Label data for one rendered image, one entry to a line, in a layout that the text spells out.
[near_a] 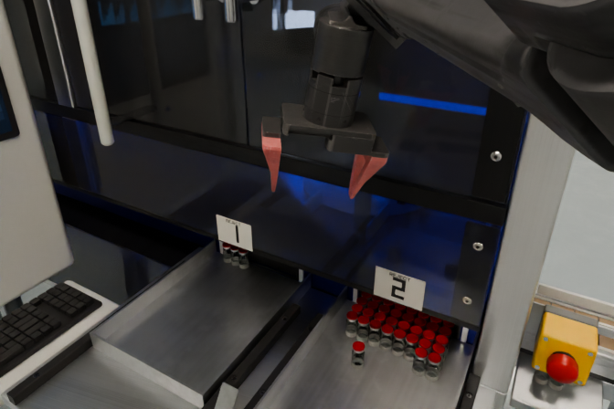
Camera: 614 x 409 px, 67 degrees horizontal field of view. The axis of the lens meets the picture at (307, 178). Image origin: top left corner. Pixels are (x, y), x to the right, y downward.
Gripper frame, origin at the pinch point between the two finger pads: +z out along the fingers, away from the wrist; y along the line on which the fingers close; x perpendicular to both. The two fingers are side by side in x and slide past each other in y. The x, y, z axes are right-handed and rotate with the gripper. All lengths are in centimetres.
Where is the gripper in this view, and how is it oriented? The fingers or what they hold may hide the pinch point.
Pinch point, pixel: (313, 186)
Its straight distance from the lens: 56.4
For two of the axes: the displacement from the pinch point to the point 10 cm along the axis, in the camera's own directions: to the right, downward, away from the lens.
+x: 1.0, 5.0, -8.6
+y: -9.8, -1.0, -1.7
